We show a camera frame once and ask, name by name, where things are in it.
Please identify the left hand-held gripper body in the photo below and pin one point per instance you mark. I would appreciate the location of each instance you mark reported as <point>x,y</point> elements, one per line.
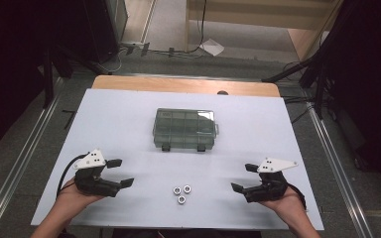
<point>92,183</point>

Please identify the dark cabinet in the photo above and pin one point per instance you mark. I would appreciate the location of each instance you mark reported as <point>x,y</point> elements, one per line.
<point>102,29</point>

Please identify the white power adapter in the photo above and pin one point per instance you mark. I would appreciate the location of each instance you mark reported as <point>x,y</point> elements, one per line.
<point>212,47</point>

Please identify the clear grey compartment box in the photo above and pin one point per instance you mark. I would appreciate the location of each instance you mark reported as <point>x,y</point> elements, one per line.
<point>184,129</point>

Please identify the dark table grommet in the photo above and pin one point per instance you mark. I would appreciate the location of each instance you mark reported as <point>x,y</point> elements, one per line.
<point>222,93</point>

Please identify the person's left hand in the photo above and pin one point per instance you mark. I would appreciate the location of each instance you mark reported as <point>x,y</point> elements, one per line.
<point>71,198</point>

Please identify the black metal stand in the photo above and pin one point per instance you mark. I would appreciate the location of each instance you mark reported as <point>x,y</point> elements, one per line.
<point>317,72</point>
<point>48,79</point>

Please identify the light wooden furniture frame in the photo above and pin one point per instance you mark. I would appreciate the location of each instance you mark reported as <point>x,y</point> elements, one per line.
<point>254,11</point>

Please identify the metal floor rail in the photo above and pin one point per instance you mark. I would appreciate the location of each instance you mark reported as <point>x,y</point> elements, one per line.
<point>340,178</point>
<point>20,165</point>

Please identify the dark curtain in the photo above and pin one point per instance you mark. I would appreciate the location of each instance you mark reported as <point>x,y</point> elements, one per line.
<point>10,66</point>
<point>370,82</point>

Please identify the black hex key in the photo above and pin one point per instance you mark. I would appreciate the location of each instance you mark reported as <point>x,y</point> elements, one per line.
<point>69,117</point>

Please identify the person's right hand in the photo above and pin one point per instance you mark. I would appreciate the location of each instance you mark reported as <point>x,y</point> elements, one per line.
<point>287,203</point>

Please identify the white table mat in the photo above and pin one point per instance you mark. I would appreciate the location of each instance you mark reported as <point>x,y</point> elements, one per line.
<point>244,132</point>

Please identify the power strip with plugs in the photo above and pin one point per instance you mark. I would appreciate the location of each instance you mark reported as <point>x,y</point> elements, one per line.
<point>135,46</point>

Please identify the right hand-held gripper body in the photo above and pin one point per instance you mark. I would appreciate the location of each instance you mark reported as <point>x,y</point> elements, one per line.
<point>271,190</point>

